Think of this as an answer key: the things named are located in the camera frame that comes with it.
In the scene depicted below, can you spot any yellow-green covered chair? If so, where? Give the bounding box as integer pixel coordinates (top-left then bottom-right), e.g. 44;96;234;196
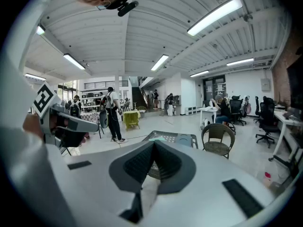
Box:
122;110;142;130

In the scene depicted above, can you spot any table with checkered cloth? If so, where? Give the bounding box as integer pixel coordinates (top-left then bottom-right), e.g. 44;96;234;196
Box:
80;111;100;127

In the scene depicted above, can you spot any grey electrical panel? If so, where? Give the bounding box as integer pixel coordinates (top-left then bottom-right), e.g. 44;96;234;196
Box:
260;78;271;91

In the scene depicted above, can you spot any clear container with red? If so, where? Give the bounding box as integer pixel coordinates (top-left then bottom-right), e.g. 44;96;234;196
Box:
262;171;273;189

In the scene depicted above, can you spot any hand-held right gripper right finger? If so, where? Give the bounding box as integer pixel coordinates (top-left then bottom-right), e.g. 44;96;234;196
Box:
142;140;276;227

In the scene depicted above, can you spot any black head-mounted camera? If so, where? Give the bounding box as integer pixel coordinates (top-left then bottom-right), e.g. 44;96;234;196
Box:
96;0;140;17

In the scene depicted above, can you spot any dark glass door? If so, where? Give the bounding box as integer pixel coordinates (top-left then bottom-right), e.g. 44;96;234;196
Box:
202;74;227;101

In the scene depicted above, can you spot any white desk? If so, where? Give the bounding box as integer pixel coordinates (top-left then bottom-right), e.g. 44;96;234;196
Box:
268;105;303;172
197;106;220;125

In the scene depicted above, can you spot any white shelf rack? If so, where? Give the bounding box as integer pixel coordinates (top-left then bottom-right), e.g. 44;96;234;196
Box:
80;88;107;113

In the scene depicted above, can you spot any black monitor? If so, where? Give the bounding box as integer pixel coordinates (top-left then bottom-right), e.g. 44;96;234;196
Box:
286;58;303;111

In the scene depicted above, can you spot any black office chair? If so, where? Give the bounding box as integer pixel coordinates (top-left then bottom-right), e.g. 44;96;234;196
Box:
229;95;247;127
255;97;279;148
253;96;262;124

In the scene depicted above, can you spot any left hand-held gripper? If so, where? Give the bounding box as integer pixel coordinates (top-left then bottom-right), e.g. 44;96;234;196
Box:
32;81;99;149

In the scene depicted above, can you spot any white drawer unit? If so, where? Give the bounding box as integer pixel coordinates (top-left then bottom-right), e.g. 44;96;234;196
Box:
184;105;197;116

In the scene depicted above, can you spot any person's white t-shirt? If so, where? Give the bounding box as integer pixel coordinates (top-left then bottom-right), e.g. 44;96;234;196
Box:
0;51;79;227

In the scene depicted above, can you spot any black round-backed chair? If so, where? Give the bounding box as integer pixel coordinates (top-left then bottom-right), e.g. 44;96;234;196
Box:
98;109;110;139

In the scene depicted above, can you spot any dark staircase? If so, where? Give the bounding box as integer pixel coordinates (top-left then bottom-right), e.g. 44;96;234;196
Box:
131;77;149;113

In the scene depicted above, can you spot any person's left forearm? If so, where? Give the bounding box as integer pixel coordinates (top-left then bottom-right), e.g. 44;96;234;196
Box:
22;113;45;139

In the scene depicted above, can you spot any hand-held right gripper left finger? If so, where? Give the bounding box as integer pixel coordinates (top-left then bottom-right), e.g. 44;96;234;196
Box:
62;140;156;227

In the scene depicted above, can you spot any dark wicker basket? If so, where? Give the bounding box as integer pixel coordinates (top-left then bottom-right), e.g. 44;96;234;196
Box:
141;131;199;149

